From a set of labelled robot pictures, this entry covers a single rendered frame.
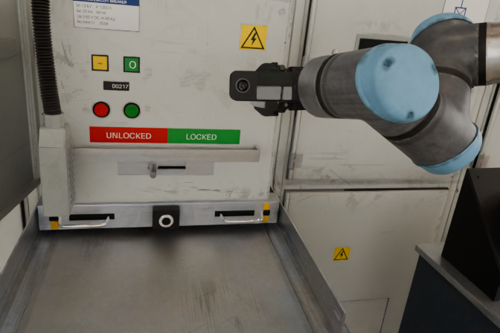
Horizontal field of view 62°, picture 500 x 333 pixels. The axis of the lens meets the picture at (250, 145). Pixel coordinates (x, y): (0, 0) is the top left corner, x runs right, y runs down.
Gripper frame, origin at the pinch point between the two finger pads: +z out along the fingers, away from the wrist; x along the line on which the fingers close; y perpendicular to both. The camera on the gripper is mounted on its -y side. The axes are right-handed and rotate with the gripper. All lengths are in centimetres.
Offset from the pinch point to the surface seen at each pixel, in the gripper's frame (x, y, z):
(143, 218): -27.9, -15.0, 23.4
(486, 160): -25, 106, 21
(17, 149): -13, -40, 52
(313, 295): -39.8, 10.2, -6.9
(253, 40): 10.7, 6.0, 8.2
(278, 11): 16.4, 10.6, 5.4
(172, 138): -9.7, -9.3, 18.0
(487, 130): -14, 103, 19
